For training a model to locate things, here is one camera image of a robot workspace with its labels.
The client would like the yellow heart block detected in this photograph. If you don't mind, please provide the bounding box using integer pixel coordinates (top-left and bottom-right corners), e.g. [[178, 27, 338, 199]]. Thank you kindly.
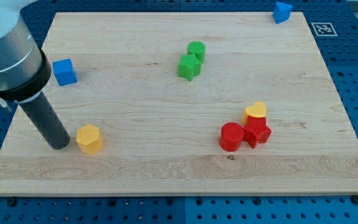
[[242, 101, 267, 124]]

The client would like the wooden board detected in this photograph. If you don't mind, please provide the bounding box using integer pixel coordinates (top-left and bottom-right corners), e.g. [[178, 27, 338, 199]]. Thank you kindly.
[[0, 12, 358, 197]]

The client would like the white fiducial marker tag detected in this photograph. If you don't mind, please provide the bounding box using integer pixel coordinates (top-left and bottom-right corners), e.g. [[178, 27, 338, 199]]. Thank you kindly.
[[311, 22, 337, 37]]

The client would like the blue pentagon block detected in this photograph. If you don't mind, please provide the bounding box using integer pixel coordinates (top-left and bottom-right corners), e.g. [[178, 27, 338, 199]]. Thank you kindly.
[[272, 1, 293, 24]]

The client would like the red star block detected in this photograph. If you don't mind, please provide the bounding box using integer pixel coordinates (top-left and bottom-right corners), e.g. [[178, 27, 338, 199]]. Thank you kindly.
[[243, 116, 272, 148]]

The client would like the green cylinder block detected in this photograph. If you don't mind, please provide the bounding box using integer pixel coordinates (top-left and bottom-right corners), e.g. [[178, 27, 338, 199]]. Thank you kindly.
[[187, 41, 206, 63]]

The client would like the blue cube block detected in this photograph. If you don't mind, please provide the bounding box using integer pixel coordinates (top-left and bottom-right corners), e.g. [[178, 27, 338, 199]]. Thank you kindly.
[[52, 58, 77, 86]]

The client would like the green star block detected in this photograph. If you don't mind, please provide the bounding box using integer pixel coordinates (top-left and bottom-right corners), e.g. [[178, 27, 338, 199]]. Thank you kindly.
[[178, 54, 201, 81]]

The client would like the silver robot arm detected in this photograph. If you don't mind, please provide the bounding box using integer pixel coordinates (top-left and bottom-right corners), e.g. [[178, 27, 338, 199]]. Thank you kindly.
[[0, 0, 70, 149]]

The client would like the yellow hexagon block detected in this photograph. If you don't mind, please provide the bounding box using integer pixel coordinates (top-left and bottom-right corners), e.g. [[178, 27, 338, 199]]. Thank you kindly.
[[76, 124, 104, 155]]

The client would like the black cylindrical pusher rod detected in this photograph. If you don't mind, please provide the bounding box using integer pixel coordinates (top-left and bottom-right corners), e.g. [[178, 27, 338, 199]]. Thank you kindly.
[[19, 91, 70, 150]]

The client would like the red cylinder block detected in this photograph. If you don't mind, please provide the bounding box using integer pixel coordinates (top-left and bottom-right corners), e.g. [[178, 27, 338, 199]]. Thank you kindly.
[[219, 123, 244, 152]]

